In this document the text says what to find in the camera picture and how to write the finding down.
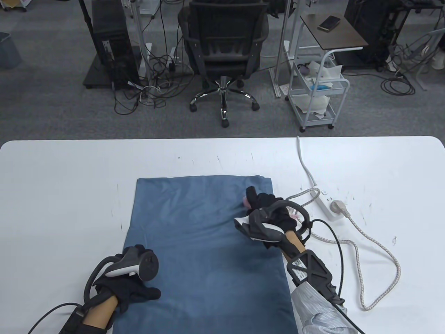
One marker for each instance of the person's right hand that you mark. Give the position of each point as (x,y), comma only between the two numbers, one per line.
(266,201)

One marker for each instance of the person's left hand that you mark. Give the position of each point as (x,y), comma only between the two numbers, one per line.
(128,290)

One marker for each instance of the blue pillowcase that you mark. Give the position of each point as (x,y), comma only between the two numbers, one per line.
(208,271)

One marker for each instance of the person's left forearm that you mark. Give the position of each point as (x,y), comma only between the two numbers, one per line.
(100,315)

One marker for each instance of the person's right forearm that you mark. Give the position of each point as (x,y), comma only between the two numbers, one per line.
(313,313)

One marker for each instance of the grey white right hand controller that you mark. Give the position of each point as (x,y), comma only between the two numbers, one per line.
(264,231)

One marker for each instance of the grey white hand controller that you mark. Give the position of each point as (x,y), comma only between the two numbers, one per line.
(264,231)
(147,266)

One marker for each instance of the grey white left hand controller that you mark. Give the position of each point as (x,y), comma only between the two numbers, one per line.
(147,266)

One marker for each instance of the white rolling cart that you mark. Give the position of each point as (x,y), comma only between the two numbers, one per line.
(302,120)

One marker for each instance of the pile of white papers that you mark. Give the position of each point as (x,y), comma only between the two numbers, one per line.
(313,102)

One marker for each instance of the white table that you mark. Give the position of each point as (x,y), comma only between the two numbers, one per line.
(52,191)

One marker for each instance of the blue cloth item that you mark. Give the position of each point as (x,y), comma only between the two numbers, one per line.
(320,87)

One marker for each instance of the purple round object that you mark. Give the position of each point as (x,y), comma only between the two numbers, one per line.
(304,70)

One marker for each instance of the crumpled white paper sheets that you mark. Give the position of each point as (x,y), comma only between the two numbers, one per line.
(326,71)

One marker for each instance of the black office chair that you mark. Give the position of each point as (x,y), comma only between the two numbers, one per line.
(226,45)

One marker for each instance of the brown side table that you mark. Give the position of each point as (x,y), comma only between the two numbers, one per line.
(340,38)

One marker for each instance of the smartphone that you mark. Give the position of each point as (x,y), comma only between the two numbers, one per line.
(328,23)

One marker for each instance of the black computer tower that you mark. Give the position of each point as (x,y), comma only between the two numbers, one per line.
(111,34)
(365,28)

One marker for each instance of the black floor stand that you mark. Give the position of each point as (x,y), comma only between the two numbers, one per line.
(95,74)

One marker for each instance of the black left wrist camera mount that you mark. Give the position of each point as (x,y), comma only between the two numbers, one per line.
(71,321)

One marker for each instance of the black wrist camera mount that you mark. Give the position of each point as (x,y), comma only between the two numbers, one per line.
(71,321)
(313,269)

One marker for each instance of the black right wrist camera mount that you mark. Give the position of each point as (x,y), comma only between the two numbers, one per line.
(313,269)

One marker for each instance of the white metal frame post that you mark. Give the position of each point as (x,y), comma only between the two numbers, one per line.
(279,62)
(143,55)

